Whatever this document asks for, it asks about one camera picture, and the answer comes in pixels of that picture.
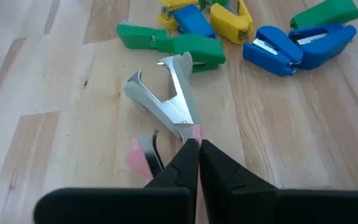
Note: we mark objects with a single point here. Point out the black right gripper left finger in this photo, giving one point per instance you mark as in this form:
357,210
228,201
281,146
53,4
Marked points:
120,205

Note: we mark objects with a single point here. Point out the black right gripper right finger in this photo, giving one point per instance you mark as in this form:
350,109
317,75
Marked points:
259,205

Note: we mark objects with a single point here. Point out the pink staple remover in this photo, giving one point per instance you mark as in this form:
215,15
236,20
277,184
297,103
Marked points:
135,161

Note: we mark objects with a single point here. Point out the grey staple remover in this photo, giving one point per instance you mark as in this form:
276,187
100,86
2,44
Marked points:
172,109

